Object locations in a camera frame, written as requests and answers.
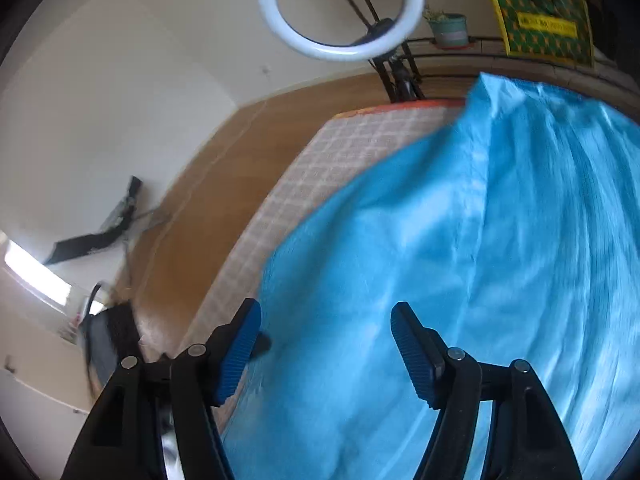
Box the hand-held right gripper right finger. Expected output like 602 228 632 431
390 301 583 480

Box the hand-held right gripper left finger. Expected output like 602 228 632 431
60 298 273 480

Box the blue jacket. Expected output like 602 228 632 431
220 72 640 480

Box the black metal clothes rack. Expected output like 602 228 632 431
400 35 616 101

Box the dark blurred object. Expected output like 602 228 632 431
80 280 143 401

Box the black angular object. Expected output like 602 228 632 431
42 175 171 267

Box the pink plaid blanket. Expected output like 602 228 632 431
180 105 468 436

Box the small bright window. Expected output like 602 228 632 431
4 239 72 307

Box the potted plant in green pot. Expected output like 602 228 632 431
422 6 473 51

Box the yellow green patterned box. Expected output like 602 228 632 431
484 0 596 67

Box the black ring light stand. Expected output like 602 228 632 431
306 0 426 103

